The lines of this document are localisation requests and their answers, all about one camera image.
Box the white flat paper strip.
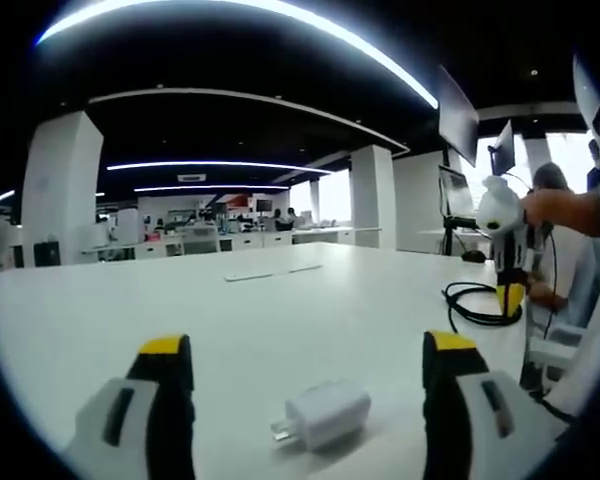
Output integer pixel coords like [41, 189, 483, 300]
[224, 263, 324, 283]

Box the wide white square pillar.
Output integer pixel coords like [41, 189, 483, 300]
[21, 110, 105, 267]

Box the black Type-C cable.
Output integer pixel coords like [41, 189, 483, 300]
[442, 281, 525, 335]

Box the straight ceiling light strip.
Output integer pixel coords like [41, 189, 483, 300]
[106, 160, 334, 176]
[133, 184, 290, 193]

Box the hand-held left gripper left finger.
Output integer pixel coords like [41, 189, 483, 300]
[59, 333, 197, 480]

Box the screen on stand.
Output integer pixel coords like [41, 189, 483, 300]
[438, 164, 475, 218]

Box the narrow white square pillar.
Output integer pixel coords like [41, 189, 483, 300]
[349, 144, 397, 250]

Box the small dark monitor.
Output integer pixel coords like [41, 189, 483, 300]
[488, 119, 517, 175]

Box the small black cabinet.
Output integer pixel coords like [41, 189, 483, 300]
[32, 240, 62, 268]

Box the black tripod stand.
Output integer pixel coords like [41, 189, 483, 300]
[441, 213, 484, 258]

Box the white desk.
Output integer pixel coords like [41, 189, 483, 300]
[0, 242, 531, 480]

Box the person's right hand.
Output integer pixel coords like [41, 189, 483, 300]
[520, 192, 556, 239]

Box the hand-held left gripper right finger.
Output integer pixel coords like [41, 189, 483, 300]
[422, 329, 569, 480]

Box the white charger adapter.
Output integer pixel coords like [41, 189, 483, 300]
[270, 378, 372, 452]

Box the white background workbench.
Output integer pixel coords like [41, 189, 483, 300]
[81, 226, 357, 262]

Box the long curved ceiling light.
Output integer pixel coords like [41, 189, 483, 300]
[36, 0, 440, 110]

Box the white box appliance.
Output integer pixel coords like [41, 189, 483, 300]
[116, 208, 141, 242]

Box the large dark monitor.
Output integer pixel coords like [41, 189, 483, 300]
[438, 63, 481, 169]

